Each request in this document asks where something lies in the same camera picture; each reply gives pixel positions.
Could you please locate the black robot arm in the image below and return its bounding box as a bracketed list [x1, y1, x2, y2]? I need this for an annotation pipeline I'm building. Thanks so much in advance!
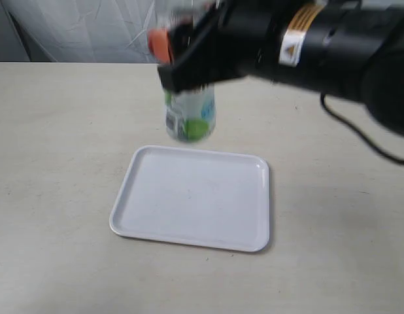
[158, 1, 404, 136]

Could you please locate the black cable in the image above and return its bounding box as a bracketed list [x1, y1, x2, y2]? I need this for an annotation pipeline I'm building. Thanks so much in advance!
[320, 91, 404, 165]

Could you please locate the white plastic tray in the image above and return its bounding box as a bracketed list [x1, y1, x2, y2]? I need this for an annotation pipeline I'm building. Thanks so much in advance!
[109, 145, 271, 253]

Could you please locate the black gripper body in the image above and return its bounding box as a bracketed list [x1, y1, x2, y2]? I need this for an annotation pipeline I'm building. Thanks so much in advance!
[158, 1, 287, 93]

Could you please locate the clear plastic water bottle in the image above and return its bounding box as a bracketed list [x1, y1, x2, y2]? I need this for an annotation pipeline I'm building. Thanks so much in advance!
[154, 0, 217, 143]

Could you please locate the white wrinkled backdrop cloth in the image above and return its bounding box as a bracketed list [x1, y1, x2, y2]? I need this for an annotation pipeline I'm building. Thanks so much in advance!
[3, 0, 160, 63]

